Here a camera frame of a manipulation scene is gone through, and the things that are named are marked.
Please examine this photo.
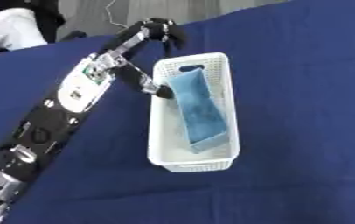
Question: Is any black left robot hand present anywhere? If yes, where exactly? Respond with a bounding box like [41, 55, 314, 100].
[99, 17, 189, 100]

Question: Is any light blue flat box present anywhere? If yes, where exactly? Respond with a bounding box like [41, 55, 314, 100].
[164, 69, 232, 154]

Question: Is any white perforated plastic basket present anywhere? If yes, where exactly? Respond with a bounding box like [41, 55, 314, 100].
[147, 52, 242, 173]

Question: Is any person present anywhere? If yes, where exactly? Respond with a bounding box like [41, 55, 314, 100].
[0, 0, 67, 56]

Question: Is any thin white cable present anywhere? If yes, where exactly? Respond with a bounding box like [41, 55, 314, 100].
[102, 0, 130, 29]

